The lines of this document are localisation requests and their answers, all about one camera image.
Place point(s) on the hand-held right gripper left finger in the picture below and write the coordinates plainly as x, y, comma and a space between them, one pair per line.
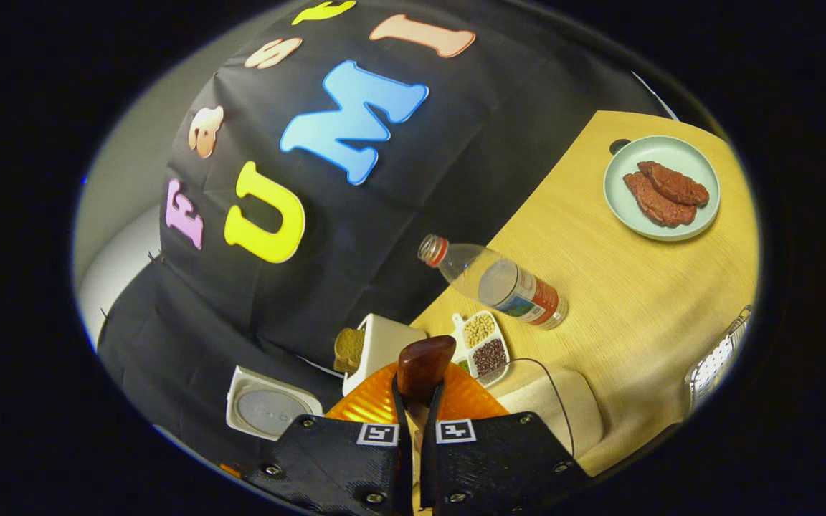
334, 459

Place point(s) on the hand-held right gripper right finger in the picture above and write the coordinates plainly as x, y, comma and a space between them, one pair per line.
492, 459

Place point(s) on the white rice cooker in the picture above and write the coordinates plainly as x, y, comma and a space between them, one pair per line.
269, 405

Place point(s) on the brown wooden spoon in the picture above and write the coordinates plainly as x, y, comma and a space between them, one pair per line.
424, 365

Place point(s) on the brown bread slice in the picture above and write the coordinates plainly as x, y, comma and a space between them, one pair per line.
348, 350

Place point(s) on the white divided dish of beans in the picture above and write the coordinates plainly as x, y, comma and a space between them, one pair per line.
485, 344

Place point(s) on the white toaster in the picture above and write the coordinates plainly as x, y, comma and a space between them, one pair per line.
384, 344

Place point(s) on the clear plastic bottle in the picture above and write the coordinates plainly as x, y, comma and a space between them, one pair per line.
499, 283

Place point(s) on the black backdrop cloth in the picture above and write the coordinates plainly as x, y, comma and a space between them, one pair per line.
384, 236

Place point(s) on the red-brown meat piece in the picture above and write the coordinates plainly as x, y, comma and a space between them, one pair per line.
653, 208
675, 185

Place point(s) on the light green plate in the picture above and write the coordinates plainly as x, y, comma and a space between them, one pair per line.
671, 147

